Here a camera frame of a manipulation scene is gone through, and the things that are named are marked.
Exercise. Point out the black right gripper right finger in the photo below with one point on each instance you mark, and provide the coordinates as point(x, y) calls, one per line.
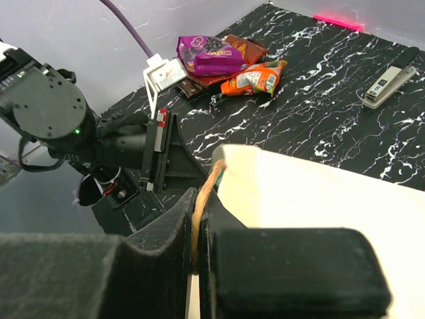
point(286, 273)

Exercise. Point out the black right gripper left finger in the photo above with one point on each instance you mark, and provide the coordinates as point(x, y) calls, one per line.
point(145, 275)

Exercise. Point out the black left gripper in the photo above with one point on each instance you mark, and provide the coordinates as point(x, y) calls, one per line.
point(136, 141)

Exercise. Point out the beige paper bag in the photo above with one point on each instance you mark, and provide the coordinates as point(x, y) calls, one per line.
point(267, 190)

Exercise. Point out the purple snack packet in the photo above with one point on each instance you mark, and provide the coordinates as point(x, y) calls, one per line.
point(209, 56)

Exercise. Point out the orange snack packet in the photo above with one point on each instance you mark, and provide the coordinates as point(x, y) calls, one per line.
point(258, 78)

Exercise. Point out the red snack packet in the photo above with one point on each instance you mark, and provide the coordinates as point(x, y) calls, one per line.
point(252, 52)

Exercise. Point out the brown sea salt packet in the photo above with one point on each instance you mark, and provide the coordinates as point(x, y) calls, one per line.
point(190, 88)

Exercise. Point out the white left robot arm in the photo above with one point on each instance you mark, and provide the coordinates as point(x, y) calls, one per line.
point(44, 105)

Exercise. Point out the pink tape strip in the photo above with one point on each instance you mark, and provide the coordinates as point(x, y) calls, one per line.
point(343, 22)

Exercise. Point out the grey black stapler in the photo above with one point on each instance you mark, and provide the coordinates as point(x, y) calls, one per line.
point(395, 76)

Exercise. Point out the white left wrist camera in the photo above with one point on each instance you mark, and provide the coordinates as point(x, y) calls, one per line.
point(160, 75)

